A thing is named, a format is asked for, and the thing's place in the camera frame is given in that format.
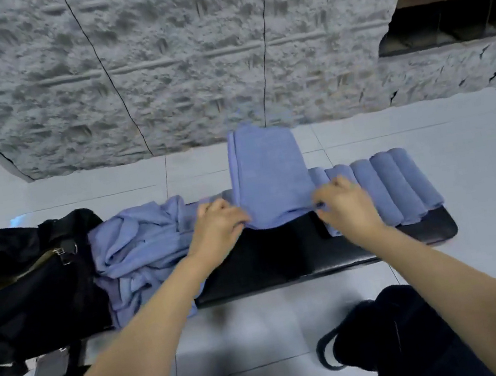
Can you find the person's left hand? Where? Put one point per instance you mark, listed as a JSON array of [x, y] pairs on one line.
[[215, 233]]

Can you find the person's right hand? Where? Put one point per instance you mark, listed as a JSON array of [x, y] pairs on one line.
[[351, 211]]

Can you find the person's right thumb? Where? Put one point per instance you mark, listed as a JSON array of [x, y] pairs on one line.
[[326, 217]]

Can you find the person's left fingers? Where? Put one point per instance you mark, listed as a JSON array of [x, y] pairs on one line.
[[226, 213]]

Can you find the blue towel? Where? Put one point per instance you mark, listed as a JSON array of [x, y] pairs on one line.
[[379, 192], [396, 184], [267, 173], [341, 172], [318, 176], [416, 176]]

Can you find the person's left forearm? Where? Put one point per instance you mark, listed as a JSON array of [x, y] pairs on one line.
[[151, 344]]

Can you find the person's right forearm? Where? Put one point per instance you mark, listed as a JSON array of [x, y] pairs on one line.
[[460, 296]]

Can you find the rolled blue towel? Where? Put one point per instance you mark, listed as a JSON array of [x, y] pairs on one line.
[[416, 176], [341, 172], [396, 184], [379, 192], [318, 176]]

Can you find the black padded bench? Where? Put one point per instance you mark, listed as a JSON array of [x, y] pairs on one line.
[[287, 254]]

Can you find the pile of crumpled blue towels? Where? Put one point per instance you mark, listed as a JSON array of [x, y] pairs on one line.
[[139, 246]]

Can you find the person's right trouser leg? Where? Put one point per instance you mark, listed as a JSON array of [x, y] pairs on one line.
[[396, 340]]

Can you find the black bag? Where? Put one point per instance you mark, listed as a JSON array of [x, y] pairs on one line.
[[29, 298]]

